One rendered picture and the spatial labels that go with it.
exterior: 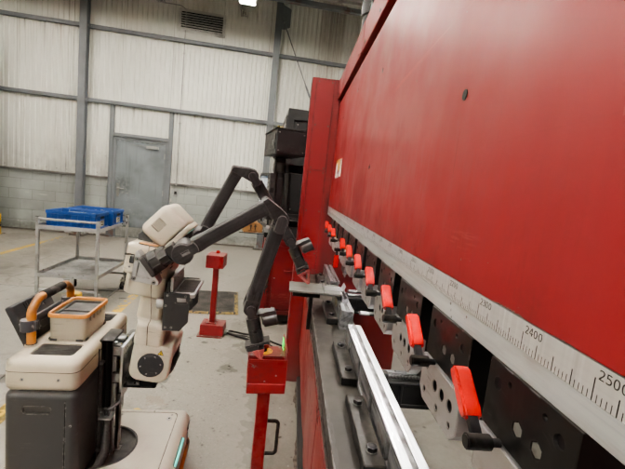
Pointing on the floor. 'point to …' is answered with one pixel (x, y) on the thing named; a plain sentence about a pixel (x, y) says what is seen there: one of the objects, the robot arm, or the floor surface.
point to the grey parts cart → (69, 269)
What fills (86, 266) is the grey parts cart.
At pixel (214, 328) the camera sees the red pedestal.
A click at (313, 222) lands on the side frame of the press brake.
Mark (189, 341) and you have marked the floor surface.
